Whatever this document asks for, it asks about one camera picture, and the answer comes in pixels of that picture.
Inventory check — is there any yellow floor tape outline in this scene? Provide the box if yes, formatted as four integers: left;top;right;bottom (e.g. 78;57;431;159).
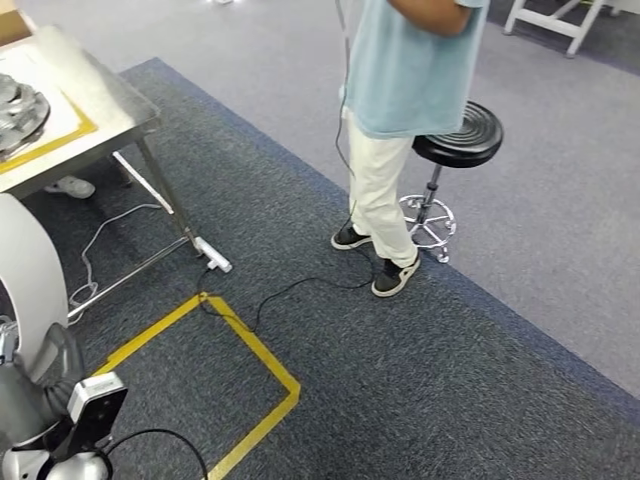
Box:
92;291;303;480

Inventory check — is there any steel workbench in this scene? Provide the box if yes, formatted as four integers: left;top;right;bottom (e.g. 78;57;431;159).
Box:
0;25;204;326

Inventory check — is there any yellow workbench tape outline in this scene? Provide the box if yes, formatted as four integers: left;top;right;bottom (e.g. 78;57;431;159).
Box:
0;92;99;178

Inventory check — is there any black stool chrome base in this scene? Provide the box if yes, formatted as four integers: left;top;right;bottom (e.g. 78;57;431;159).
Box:
398;100;505;265

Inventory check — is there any white power strip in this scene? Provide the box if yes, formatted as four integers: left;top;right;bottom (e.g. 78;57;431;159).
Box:
193;235;234;275

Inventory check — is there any white desk frame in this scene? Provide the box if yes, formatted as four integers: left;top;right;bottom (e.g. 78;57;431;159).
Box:
502;0;623;60

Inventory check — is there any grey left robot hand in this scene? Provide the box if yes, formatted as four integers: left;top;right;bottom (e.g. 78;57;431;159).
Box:
0;317;87;420

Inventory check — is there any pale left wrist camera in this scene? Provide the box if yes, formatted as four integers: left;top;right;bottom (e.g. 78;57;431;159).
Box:
42;370;129;465

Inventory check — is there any thin white cable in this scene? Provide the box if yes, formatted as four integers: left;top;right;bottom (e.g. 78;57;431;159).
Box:
66;201;164;327

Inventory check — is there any black floor cable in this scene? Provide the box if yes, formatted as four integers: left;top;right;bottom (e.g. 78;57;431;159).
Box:
196;0;377;334

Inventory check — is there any grey wheel hubcap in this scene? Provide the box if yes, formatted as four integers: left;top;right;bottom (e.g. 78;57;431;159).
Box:
0;72;51;162

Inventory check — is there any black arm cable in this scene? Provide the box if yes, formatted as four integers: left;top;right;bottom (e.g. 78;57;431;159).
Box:
102;429;210;480

